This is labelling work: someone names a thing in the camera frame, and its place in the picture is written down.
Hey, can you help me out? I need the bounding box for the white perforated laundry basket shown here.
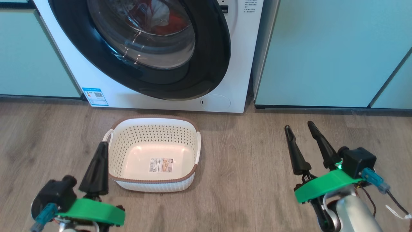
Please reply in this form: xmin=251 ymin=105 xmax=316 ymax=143
xmin=102 ymin=115 xmax=202 ymax=193

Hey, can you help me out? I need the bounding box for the red garment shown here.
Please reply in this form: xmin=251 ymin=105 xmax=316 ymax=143
xmin=129 ymin=0 xmax=191 ymax=36

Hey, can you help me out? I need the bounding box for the white cable tie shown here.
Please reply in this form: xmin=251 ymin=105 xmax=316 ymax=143
xmin=385 ymin=205 xmax=412 ymax=220

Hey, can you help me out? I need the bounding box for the blue right camera connector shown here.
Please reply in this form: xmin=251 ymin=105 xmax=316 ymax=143
xmin=361 ymin=168 xmax=391 ymax=194

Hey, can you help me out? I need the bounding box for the paper basket label sticker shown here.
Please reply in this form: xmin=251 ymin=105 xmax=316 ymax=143
xmin=149 ymin=158 xmax=174 ymax=173

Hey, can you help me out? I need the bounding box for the blue camera connector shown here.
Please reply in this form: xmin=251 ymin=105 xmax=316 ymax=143
xmin=31 ymin=203 xmax=59 ymax=232
xmin=361 ymin=168 xmax=391 ymax=194

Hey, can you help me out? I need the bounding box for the pale teal cabinet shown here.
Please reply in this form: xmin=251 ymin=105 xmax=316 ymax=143
xmin=0 ymin=0 xmax=82 ymax=99
xmin=253 ymin=0 xmax=412 ymax=110

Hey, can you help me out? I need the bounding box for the printed text warning label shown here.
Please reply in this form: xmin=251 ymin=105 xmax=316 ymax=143
xmin=243 ymin=0 xmax=258 ymax=15

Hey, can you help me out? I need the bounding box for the blue left camera connector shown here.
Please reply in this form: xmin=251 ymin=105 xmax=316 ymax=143
xmin=31 ymin=203 xmax=59 ymax=232

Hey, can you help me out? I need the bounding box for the blue energy label sticker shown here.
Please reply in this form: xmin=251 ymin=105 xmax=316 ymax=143
xmin=82 ymin=87 xmax=109 ymax=107

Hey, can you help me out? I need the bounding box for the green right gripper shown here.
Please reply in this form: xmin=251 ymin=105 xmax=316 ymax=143
xmin=285 ymin=121 xmax=364 ymax=232

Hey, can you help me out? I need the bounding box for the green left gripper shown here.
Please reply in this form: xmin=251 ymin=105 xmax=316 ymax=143
xmin=55 ymin=142 xmax=125 ymax=232

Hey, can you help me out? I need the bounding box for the white front-load washing machine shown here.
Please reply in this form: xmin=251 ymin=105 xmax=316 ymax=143
xmin=33 ymin=0 xmax=280 ymax=113

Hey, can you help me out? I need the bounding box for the black round washing machine door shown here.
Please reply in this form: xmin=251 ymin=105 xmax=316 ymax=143
xmin=48 ymin=0 xmax=231 ymax=101

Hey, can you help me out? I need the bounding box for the round white filter cover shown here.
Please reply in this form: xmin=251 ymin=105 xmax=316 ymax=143
xmin=200 ymin=94 xmax=231 ymax=110

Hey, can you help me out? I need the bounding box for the white garment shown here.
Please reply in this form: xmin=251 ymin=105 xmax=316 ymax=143
xmin=146 ymin=0 xmax=170 ymax=29

